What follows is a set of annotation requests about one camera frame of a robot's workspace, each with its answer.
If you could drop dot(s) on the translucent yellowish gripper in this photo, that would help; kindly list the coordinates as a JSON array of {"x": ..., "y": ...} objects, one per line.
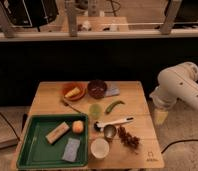
[{"x": 160, "y": 116}]

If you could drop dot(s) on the green pepper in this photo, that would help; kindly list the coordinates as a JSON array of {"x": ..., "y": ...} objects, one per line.
[{"x": 112, "y": 106}]

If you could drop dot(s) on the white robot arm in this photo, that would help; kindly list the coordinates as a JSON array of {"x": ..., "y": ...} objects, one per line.
[{"x": 176, "y": 82}]

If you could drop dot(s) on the small green cup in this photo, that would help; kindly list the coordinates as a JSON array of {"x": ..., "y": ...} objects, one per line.
[{"x": 95, "y": 111}]

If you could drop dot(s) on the white cup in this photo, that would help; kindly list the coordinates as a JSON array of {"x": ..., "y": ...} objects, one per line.
[{"x": 99, "y": 148}]

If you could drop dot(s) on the dark red grape bunch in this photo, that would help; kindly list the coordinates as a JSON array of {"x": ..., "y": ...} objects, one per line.
[{"x": 127, "y": 139}]

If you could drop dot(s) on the grey blue cloth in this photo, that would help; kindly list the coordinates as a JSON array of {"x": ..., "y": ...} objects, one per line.
[{"x": 112, "y": 91}]

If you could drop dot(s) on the dark brown bowl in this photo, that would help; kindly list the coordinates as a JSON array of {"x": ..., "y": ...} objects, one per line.
[{"x": 96, "y": 88}]

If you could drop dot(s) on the orange peach fruit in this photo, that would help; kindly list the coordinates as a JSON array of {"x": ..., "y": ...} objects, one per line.
[{"x": 78, "y": 127}]

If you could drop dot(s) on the yellow corn cob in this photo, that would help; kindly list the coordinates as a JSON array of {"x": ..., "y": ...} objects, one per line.
[{"x": 72, "y": 92}]

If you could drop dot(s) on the orange bowl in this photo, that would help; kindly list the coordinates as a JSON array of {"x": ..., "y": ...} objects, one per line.
[{"x": 71, "y": 85}]

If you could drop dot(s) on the blue sponge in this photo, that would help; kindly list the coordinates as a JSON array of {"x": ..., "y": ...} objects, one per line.
[{"x": 71, "y": 150}]

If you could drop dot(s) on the metal fork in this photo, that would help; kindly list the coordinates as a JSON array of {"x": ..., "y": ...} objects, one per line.
[{"x": 70, "y": 106}]

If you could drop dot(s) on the wooden block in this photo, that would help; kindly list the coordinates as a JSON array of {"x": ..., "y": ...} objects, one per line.
[{"x": 57, "y": 132}]

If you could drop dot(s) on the green plastic tray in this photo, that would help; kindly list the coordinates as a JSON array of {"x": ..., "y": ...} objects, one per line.
[{"x": 37, "y": 153}]

